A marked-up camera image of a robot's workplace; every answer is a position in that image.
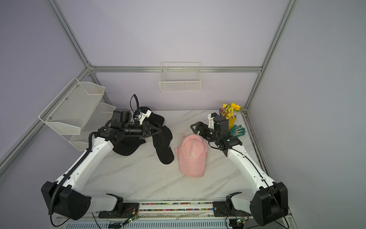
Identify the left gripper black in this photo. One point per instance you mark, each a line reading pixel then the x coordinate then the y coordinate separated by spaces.
pixel 146 130

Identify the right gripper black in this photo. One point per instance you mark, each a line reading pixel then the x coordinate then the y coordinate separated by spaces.
pixel 201 125

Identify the black cap with white label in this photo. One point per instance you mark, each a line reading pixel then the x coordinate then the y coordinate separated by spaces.
pixel 161 143

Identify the pink cap R logo front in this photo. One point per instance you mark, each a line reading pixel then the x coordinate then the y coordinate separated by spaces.
pixel 192 155

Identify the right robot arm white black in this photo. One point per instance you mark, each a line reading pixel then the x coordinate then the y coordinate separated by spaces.
pixel 262 185

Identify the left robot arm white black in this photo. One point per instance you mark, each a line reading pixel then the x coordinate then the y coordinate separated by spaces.
pixel 100 143

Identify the black cap back left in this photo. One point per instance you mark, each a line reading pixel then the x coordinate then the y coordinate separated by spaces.
pixel 155 118

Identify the black cap near left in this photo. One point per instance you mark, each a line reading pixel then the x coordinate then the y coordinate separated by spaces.
pixel 128 146

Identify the yellow artificial flowers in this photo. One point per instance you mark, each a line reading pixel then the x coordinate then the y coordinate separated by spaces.
pixel 228 109

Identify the green garden gloves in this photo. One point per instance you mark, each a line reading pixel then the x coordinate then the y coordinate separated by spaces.
pixel 237 130

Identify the upper white mesh shelf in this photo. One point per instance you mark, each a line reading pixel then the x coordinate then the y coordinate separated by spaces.
pixel 72 108

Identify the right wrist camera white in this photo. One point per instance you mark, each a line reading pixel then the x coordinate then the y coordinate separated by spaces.
pixel 211 120

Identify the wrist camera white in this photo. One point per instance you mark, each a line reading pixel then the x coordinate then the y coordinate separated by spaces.
pixel 211 120
pixel 141 114

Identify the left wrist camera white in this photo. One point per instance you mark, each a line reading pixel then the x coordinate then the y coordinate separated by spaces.
pixel 141 114

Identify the white wire basket wall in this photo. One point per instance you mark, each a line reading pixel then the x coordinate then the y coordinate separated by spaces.
pixel 180 77

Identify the aluminium rail front frame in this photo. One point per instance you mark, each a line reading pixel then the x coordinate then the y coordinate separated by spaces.
pixel 171 210

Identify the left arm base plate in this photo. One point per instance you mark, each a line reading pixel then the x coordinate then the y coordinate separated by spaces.
pixel 124 210

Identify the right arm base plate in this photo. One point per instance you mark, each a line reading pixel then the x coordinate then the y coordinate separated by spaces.
pixel 223 209

